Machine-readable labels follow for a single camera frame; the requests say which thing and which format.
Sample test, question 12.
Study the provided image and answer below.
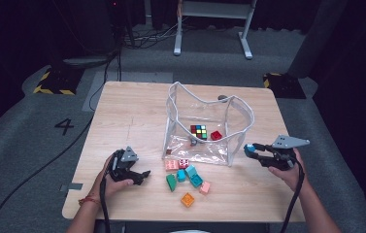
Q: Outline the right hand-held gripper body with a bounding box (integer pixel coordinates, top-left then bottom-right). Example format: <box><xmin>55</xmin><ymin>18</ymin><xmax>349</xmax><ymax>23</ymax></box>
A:
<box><xmin>261</xmin><ymin>134</ymin><xmax>311</xmax><ymax>172</ymax></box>

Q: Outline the large pink toy brick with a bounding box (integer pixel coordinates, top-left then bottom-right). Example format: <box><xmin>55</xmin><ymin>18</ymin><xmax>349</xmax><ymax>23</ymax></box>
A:
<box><xmin>164</xmin><ymin>159</ymin><xmax>181</xmax><ymax>172</ymax></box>

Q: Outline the green toy brick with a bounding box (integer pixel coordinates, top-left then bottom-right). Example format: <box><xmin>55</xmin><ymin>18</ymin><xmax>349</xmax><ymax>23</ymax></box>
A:
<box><xmin>165</xmin><ymin>173</ymin><xmax>178</xmax><ymax>192</ymax></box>

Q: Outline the white metal stand frame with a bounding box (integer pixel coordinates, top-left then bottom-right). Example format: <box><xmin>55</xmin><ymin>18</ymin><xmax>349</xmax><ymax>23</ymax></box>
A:
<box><xmin>173</xmin><ymin>0</ymin><xmax>258</xmax><ymax>60</ymax></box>

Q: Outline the orange toy brick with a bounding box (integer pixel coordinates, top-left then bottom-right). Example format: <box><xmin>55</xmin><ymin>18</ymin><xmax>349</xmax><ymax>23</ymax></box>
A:
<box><xmin>180</xmin><ymin>192</ymin><xmax>196</xmax><ymax>208</ymax></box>

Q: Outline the person's left hand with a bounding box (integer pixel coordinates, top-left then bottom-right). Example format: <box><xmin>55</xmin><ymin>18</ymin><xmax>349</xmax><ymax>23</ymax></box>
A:
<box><xmin>92</xmin><ymin>154</ymin><xmax>135</xmax><ymax>200</ymax></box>

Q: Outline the hand-held gripper cable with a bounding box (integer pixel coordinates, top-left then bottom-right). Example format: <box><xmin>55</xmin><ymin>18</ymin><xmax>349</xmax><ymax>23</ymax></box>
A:
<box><xmin>100</xmin><ymin>177</ymin><xmax>113</xmax><ymax>233</ymax></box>
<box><xmin>280</xmin><ymin>159</ymin><xmax>306</xmax><ymax>233</ymax></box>

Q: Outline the left hand-held gripper cable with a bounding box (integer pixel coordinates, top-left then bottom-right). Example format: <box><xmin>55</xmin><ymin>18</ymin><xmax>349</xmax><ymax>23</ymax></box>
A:
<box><xmin>100</xmin><ymin>177</ymin><xmax>113</xmax><ymax>233</ymax></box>

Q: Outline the dark equipment stand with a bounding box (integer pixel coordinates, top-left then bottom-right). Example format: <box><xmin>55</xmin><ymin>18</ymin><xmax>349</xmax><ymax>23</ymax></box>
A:
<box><xmin>49</xmin><ymin>0</ymin><xmax>120</xmax><ymax>71</ymax></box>

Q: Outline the long black floor cable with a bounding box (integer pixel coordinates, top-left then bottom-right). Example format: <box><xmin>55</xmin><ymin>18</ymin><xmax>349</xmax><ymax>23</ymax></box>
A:
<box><xmin>0</xmin><ymin>48</ymin><xmax>123</xmax><ymax>233</ymax></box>

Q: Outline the red string bracelet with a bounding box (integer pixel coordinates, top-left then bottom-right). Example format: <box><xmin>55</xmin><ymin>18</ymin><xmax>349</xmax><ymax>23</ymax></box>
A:
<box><xmin>78</xmin><ymin>195</ymin><xmax>102</xmax><ymax>207</ymax></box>

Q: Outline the small pink toy brick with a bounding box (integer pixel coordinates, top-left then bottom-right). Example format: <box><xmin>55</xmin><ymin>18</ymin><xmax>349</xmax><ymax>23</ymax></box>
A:
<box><xmin>199</xmin><ymin>181</ymin><xmax>212</xmax><ymax>195</ymax></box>

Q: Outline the black yellow striped base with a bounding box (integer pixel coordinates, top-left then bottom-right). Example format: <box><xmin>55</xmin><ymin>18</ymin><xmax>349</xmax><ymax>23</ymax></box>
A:
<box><xmin>33</xmin><ymin>66</ymin><xmax>84</xmax><ymax>96</ymax></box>
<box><xmin>262</xmin><ymin>72</ymin><xmax>307</xmax><ymax>100</ymax></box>

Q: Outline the clear plastic bag white trim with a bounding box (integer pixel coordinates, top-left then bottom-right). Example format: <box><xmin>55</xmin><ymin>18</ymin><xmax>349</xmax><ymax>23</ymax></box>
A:
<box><xmin>161</xmin><ymin>81</ymin><xmax>255</xmax><ymax>168</ymax></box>

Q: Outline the teal square toy brick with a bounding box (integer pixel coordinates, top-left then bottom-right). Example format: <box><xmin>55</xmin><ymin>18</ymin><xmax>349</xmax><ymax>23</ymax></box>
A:
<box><xmin>189</xmin><ymin>173</ymin><xmax>204</xmax><ymax>188</ymax></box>

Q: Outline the right hand-held gripper cable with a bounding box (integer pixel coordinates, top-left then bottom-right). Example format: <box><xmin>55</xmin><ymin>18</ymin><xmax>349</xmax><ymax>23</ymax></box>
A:
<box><xmin>280</xmin><ymin>159</ymin><xmax>306</xmax><ymax>233</ymax></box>

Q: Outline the multicoloured puzzle cube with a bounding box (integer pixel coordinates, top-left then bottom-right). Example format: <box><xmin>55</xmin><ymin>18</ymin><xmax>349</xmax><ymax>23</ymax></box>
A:
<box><xmin>189</xmin><ymin>124</ymin><xmax>208</xmax><ymax>141</ymax></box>

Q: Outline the person's right hand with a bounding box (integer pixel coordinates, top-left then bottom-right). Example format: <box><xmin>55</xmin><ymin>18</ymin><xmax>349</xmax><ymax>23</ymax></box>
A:
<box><xmin>267</xmin><ymin>148</ymin><xmax>306</xmax><ymax>192</ymax></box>

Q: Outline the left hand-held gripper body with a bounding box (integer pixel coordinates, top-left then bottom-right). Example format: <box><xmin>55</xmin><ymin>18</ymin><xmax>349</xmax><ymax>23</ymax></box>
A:
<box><xmin>108</xmin><ymin>146</ymin><xmax>141</xmax><ymax>186</ymax></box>

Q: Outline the grey tape strip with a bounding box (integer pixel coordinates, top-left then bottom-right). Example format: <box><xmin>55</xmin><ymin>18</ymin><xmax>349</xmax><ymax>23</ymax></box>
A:
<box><xmin>59</xmin><ymin>183</ymin><xmax>83</xmax><ymax>192</ymax></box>

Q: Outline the grey upright panel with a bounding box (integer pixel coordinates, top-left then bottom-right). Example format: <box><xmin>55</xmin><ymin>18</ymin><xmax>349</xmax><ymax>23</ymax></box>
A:
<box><xmin>286</xmin><ymin>0</ymin><xmax>349</xmax><ymax>79</ymax></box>

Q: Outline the bundle of floor cables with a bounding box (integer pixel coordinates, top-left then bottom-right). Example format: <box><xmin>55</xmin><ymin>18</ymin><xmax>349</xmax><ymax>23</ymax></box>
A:
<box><xmin>121</xmin><ymin>18</ymin><xmax>184</xmax><ymax>50</ymax></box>

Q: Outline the teal sloped toy brick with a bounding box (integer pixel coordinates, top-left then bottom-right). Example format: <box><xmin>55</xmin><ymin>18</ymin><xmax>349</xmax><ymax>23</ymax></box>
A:
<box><xmin>184</xmin><ymin>164</ymin><xmax>198</xmax><ymax>179</ymax></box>

